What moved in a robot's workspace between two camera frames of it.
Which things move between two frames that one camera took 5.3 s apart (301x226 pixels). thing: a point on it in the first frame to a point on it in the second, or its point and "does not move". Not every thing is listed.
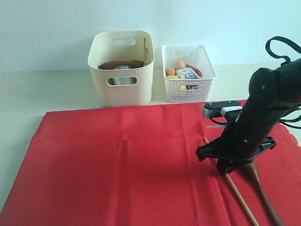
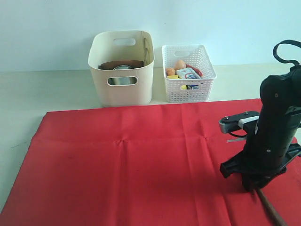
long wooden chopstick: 145,51 does not move
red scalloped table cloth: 138,166 does not move
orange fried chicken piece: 170,71 does not move
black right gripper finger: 225,164 to 249,183
